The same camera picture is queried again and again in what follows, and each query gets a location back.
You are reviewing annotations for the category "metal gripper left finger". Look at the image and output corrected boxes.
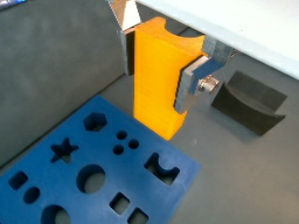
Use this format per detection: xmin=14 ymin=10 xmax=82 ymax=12
xmin=105 ymin=0 xmax=141 ymax=75

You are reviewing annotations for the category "blue shape-sorting board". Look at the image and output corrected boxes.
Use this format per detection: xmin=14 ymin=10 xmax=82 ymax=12
xmin=0 ymin=97 xmax=200 ymax=224

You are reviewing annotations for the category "yellow arch block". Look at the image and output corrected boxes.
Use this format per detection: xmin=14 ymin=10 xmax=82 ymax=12
xmin=133 ymin=17 xmax=205 ymax=140

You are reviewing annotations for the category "black curved fixture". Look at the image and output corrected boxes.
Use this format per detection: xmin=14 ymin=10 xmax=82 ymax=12
xmin=211 ymin=71 xmax=287 ymax=136

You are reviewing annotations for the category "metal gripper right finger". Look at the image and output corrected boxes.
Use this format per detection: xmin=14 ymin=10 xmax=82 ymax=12
xmin=173 ymin=36 xmax=233 ymax=114

